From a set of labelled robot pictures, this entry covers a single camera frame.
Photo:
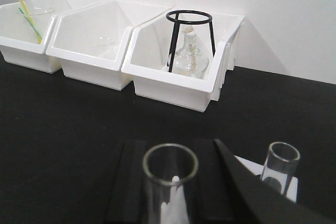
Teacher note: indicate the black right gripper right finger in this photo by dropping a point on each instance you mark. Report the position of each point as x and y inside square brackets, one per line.
[227, 192]

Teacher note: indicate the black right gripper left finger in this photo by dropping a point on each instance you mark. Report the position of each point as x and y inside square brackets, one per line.
[127, 198]

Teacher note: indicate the large clear test tube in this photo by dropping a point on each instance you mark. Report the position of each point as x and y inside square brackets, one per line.
[170, 171]

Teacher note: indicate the small clear test tube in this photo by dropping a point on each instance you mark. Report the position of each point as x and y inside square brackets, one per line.
[280, 166]

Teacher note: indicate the clear glass flask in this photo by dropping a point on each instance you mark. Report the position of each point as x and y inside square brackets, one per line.
[188, 60]

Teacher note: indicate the white right storage bin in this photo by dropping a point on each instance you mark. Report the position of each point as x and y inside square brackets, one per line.
[148, 52]

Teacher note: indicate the white storage bin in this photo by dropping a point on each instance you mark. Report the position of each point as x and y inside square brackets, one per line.
[18, 40]
[148, 52]
[91, 43]

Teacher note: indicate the white middle storage bin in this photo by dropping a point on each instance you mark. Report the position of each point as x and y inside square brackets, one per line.
[91, 43]

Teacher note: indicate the yellow plastic straw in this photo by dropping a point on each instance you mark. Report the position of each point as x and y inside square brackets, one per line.
[23, 10]

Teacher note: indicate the white left storage bin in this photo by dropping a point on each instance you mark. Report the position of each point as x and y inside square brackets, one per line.
[18, 40]

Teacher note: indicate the clear glass dish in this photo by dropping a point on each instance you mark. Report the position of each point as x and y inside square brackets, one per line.
[38, 10]

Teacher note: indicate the green striped straw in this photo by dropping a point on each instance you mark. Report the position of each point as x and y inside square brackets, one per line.
[31, 23]

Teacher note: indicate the black wire tripod stand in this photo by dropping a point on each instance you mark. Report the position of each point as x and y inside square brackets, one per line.
[173, 16]

